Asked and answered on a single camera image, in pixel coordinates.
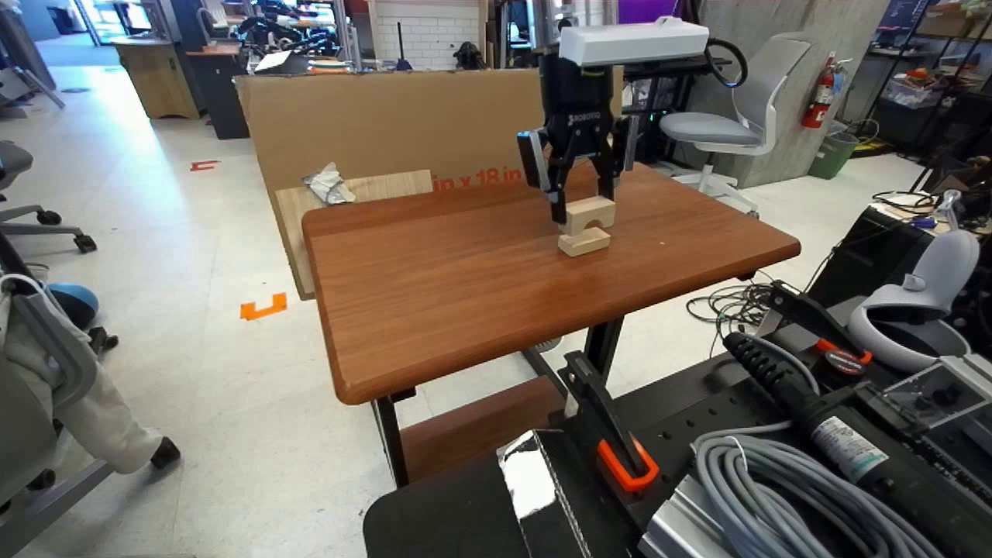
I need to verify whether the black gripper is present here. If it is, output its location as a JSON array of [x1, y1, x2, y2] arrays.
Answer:
[[514, 49, 641, 225]]

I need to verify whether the wooden arch block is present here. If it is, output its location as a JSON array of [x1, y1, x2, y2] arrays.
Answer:
[[563, 192, 620, 236]]

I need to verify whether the flat rectangular wooden block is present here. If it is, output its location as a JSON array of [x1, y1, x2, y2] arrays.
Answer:
[[556, 222, 617, 260]]

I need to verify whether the black desk leg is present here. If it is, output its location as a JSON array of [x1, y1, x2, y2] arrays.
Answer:
[[369, 388, 418, 490], [579, 316, 629, 393]]

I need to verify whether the wooden desk lower shelf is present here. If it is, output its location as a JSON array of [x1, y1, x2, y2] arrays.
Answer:
[[394, 371, 570, 487]]

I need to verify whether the grey swivel office chair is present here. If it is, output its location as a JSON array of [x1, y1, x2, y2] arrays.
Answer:
[[0, 269, 185, 555], [657, 32, 815, 198]]

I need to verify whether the large cardboard box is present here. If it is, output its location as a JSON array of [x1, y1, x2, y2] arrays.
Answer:
[[234, 64, 551, 303]]

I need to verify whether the red fire extinguisher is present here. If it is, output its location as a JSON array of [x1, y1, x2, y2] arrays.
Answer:
[[799, 52, 841, 134]]

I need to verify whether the green bin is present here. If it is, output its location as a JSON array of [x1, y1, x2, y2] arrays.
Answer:
[[806, 120, 862, 183]]

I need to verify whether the white crumpled paper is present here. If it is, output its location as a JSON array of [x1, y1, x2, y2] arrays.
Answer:
[[301, 158, 363, 209]]

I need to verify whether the black case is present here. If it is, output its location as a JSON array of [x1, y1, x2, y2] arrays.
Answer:
[[804, 202, 939, 314]]

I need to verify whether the cluttered storage shelving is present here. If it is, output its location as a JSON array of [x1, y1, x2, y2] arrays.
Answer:
[[866, 0, 992, 194]]

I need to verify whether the black cabinet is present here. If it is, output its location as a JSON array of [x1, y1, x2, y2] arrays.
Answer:
[[182, 44, 253, 144]]

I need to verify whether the black box with clear lid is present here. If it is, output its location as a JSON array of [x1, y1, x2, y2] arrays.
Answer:
[[879, 352, 992, 434]]

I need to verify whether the wooden cabinet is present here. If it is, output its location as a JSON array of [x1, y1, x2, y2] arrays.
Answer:
[[109, 35, 203, 124]]

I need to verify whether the blue bag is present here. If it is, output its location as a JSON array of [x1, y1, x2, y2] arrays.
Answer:
[[45, 278, 105, 336]]

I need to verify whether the dark office chair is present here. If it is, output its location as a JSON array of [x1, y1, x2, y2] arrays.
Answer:
[[0, 137, 103, 258]]

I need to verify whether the white cloth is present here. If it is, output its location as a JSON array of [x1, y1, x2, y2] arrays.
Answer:
[[0, 299, 142, 476]]

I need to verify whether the thin grey cable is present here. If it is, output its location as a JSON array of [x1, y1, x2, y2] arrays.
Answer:
[[683, 277, 793, 336]]

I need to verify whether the black clamp with orange handle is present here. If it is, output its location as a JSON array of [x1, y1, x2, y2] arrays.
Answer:
[[760, 278, 879, 377], [559, 347, 667, 498]]

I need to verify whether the black ribbed cable connector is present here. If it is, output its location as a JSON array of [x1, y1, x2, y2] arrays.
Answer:
[[718, 326, 892, 487]]

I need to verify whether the orange floor bracket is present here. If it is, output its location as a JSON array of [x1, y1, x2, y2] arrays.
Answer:
[[237, 287, 293, 326]]

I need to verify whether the silver aluminium rail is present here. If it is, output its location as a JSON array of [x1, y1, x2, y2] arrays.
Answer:
[[635, 474, 733, 558]]

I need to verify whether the coiled grey cable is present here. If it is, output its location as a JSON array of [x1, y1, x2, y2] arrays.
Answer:
[[684, 424, 949, 558]]

